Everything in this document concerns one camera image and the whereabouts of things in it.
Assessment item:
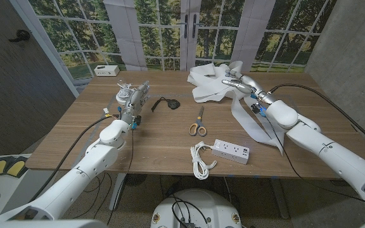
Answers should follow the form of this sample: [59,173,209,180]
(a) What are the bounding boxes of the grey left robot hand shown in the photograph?
[120,80,151,125]

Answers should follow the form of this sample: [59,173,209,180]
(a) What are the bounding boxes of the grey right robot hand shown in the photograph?
[221,70,276,105]

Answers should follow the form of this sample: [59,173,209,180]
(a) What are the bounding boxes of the white receipt paper strip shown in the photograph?
[187,60,286,156]

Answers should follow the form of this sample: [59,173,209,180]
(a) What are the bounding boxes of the scissors with grey yellow handles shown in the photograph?
[188,105,208,137]

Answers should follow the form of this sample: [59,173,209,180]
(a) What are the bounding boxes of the white power strip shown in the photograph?
[211,139,251,165]

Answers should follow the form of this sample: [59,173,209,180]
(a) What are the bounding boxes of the white outlet box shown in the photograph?
[93,65,120,77]

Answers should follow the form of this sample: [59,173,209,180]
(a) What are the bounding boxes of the black round ribbed object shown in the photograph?
[124,173,148,187]

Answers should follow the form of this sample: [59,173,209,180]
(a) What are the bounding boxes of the white table leg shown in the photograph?
[108,173,127,212]

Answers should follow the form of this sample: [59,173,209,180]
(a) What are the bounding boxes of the printed window backdrop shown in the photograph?
[10,0,338,80]

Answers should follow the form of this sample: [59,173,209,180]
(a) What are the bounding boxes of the grey table leg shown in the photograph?
[269,177,290,220]

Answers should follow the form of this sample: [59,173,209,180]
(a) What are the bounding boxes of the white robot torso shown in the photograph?
[150,189,243,228]

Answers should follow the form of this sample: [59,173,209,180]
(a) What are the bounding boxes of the black charging cable with puck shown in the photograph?
[151,96,181,113]

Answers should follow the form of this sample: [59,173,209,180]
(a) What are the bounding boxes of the thin black left wrist cable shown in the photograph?
[74,128,135,224]

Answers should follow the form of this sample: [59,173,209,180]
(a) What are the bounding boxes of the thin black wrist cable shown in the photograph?
[74,128,135,224]
[261,113,365,212]

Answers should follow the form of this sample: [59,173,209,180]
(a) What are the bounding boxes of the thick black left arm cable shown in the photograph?
[29,114,120,203]

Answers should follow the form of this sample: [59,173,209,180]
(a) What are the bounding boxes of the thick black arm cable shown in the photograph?
[29,114,120,203]
[267,83,365,153]

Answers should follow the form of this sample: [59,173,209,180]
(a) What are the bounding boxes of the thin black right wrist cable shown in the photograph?
[261,113,365,212]

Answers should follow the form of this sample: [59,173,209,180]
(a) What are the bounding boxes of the white coiled power cord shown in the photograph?
[190,141,217,181]

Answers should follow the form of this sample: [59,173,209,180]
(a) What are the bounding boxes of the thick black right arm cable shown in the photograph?
[267,83,365,153]

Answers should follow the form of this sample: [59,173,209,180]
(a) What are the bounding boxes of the black door handle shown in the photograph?
[8,29,31,43]

